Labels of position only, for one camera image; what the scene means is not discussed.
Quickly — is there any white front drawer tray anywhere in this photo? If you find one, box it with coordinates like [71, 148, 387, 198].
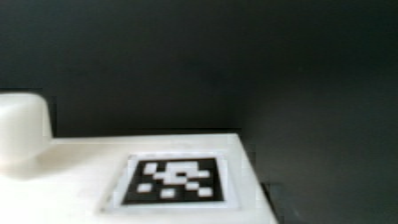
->
[0, 93, 279, 224]

